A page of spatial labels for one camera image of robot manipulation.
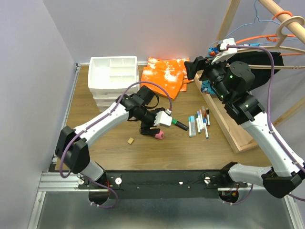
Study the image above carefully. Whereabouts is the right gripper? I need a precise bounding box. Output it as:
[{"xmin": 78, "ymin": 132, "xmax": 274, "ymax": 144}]
[{"xmin": 183, "ymin": 53, "xmax": 230, "ymax": 102}]

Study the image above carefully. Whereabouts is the pink cap pen tube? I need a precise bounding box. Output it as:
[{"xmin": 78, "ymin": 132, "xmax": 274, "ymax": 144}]
[{"xmin": 151, "ymin": 130, "xmax": 164, "ymax": 139}]

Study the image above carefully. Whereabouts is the green black highlighter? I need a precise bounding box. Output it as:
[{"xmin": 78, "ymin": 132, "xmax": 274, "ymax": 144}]
[{"xmin": 172, "ymin": 118, "xmax": 189, "ymax": 131}]

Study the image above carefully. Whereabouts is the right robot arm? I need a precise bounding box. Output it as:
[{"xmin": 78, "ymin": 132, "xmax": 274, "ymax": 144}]
[{"xmin": 184, "ymin": 57, "xmax": 305, "ymax": 198}]

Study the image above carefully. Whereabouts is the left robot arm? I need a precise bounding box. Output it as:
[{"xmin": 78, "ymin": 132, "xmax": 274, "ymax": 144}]
[{"xmin": 55, "ymin": 86, "xmax": 172, "ymax": 188}]

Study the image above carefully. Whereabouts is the orange folded cloth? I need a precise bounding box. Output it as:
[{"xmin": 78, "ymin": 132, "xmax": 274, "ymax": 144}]
[{"xmin": 141, "ymin": 57, "xmax": 191, "ymax": 100}]

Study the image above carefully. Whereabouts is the tan eraser block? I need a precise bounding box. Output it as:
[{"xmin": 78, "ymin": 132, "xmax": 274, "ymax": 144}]
[{"xmin": 127, "ymin": 138, "xmax": 134, "ymax": 145}]

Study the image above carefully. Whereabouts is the blue shark print cloth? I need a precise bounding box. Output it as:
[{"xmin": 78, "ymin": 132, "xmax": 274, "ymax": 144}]
[{"xmin": 201, "ymin": 47, "xmax": 219, "ymax": 94}]

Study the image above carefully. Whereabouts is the red white pen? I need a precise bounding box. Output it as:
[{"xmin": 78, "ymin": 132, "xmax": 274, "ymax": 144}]
[{"xmin": 202, "ymin": 106, "xmax": 208, "ymax": 126}]

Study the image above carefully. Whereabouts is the green white pen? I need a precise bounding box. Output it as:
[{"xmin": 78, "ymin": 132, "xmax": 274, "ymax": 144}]
[{"xmin": 195, "ymin": 114, "xmax": 201, "ymax": 134}]

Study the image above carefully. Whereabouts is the white drawer organizer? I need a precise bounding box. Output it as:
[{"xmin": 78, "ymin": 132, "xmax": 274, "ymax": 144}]
[{"xmin": 88, "ymin": 56, "xmax": 139, "ymax": 113}]

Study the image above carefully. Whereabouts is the black garment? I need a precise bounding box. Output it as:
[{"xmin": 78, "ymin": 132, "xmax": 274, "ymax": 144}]
[{"xmin": 227, "ymin": 51, "xmax": 284, "ymax": 91}]

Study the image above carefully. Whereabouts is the orange hanger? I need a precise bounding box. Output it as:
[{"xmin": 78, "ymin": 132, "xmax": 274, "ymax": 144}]
[{"xmin": 224, "ymin": 4, "xmax": 303, "ymax": 56}]

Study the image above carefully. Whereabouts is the wooden hanger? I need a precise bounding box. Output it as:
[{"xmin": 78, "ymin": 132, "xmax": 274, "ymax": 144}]
[{"xmin": 237, "ymin": 16, "xmax": 305, "ymax": 70}]

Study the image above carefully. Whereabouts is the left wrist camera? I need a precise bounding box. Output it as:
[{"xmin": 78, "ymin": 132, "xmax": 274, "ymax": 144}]
[{"xmin": 153, "ymin": 111, "xmax": 172, "ymax": 127}]

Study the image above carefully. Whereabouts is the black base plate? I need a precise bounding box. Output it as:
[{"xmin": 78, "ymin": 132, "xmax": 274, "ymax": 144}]
[{"xmin": 78, "ymin": 169, "xmax": 251, "ymax": 200}]

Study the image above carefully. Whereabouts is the blue wire hanger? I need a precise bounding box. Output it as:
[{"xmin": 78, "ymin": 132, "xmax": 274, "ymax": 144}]
[{"xmin": 209, "ymin": 0, "xmax": 279, "ymax": 48}]

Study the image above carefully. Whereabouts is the wooden clothes rack frame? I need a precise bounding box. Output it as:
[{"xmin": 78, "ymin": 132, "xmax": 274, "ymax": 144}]
[{"xmin": 202, "ymin": 0, "xmax": 305, "ymax": 153}]

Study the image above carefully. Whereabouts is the aluminium rail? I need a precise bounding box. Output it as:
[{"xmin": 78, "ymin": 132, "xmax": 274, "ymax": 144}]
[{"xmin": 38, "ymin": 169, "xmax": 293, "ymax": 191}]

